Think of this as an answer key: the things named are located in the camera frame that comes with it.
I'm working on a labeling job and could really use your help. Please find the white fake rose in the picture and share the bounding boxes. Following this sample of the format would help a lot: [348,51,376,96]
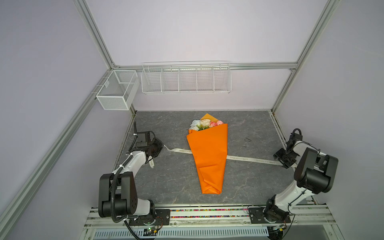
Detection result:
[189,120,202,131]

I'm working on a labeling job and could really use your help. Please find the orange wrapping paper sheet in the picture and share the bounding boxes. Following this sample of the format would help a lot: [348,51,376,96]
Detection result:
[187,114,228,195]

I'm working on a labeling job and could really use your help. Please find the cream fake rose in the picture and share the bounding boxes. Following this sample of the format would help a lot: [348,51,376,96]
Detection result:
[201,119,211,128]

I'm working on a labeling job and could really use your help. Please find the white printed ribbon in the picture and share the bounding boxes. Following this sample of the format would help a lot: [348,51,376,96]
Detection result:
[148,146,297,170]

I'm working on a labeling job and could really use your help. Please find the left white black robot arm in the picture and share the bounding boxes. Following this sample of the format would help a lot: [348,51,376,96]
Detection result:
[98,121,164,240]

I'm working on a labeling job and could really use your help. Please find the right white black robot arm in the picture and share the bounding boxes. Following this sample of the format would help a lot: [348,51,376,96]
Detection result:
[263,128,339,223]

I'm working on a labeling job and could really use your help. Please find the white mesh box basket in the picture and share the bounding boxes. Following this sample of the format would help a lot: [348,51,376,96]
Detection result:
[96,70,140,111]

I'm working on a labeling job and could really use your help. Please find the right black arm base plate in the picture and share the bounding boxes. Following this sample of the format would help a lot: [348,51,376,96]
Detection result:
[247,206,291,224]

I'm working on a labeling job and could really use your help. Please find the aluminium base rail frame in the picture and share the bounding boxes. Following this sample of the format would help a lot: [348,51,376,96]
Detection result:
[80,200,345,240]

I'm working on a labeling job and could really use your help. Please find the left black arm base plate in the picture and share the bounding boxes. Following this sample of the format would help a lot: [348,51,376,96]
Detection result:
[129,209,171,226]

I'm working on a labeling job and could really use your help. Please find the white wire shelf basket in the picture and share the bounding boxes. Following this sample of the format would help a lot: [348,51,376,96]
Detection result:
[141,61,232,94]

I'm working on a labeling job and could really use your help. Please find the white slotted cable duct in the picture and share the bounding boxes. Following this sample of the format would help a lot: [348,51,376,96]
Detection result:
[91,226,269,240]

